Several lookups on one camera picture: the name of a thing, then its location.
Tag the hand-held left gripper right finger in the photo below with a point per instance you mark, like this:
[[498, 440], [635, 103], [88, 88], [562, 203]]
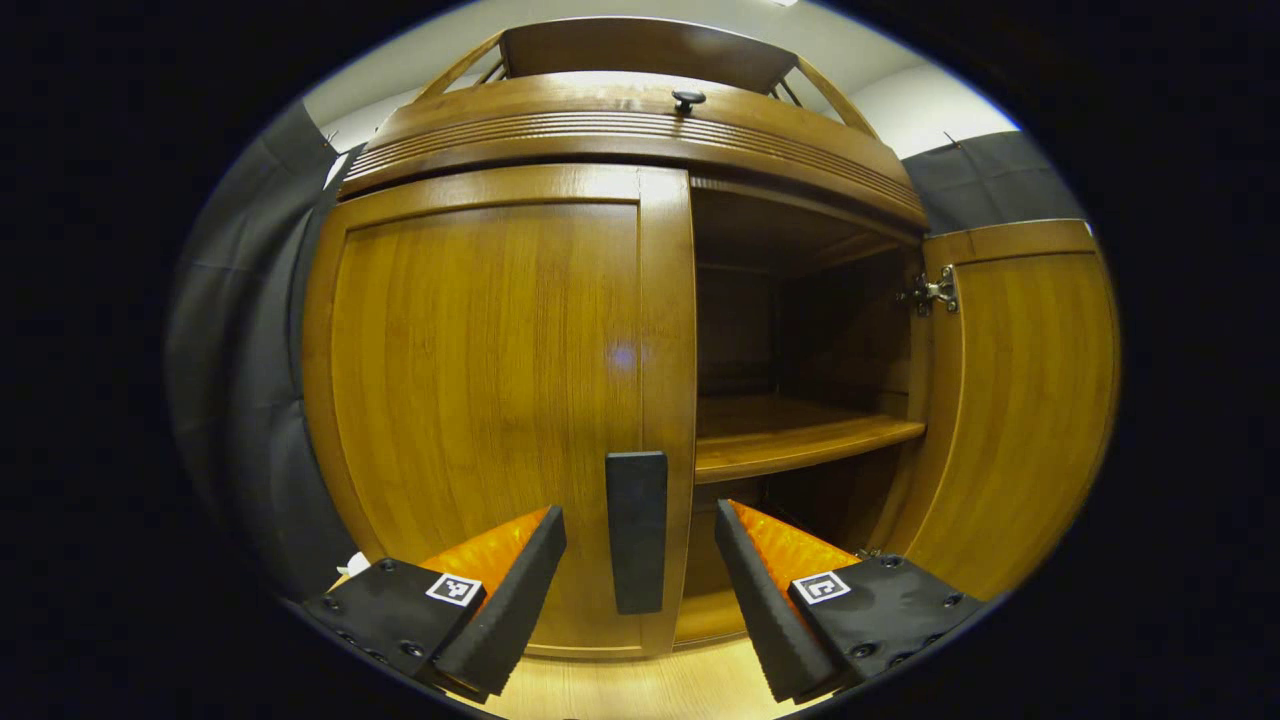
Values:
[[755, 610]]

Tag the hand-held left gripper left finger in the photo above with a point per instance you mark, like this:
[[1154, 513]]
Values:
[[515, 600]]

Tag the wooden double-door shoe cabinet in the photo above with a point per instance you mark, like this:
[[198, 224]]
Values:
[[800, 430]]

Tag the wooden shoe cabinet door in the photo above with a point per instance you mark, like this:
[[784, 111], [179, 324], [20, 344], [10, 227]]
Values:
[[480, 380], [1020, 400]]

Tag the wooden cabinet drawer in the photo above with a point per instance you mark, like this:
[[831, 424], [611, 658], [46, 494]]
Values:
[[620, 130]]

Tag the white plush toy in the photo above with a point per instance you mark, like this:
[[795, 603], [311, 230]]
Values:
[[359, 565]]

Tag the black drawer knob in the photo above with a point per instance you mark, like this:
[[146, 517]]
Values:
[[688, 99]]

